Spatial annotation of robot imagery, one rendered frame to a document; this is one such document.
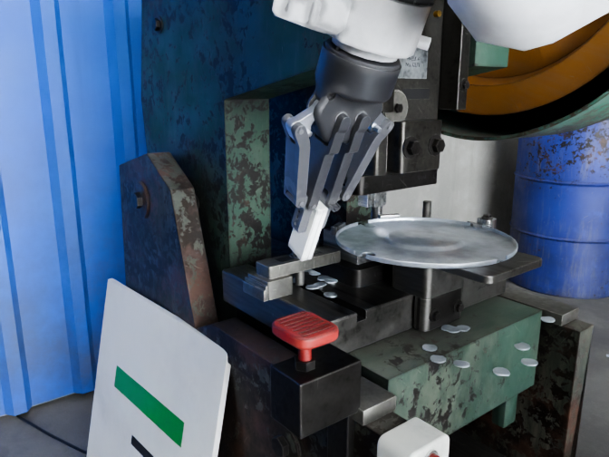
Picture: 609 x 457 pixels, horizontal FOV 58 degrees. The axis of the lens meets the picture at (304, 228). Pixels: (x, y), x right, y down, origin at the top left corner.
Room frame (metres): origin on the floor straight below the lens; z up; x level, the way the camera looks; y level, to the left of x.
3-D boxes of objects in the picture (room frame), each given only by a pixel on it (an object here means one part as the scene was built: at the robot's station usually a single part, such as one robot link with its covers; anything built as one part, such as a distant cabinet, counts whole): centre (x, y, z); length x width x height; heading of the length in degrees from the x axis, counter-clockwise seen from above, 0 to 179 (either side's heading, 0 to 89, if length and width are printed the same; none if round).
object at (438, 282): (0.84, -0.23, 0.72); 0.25 x 0.14 x 0.14; 38
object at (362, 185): (0.99, -0.12, 0.86); 0.20 x 0.16 x 0.05; 128
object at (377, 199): (0.97, -0.12, 0.84); 0.05 x 0.03 x 0.04; 128
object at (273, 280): (0.88, 0.02, 0.76); 0.17 x 0.06 x 0.10; 128
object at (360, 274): (0.99, -0.11, 0.72); 0.20 x 0.16 x 0.03; 128
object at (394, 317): (0.98, -0.12, 0.68); 0.45 x 0.30 x 0.06; 128
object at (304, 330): (0.60, 0.00, 0.72); 0.07 x 0.06 x 0.08; 38
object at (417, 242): (0.88, -0.20, 0.78); 0.29 x 0.29 x 0.01
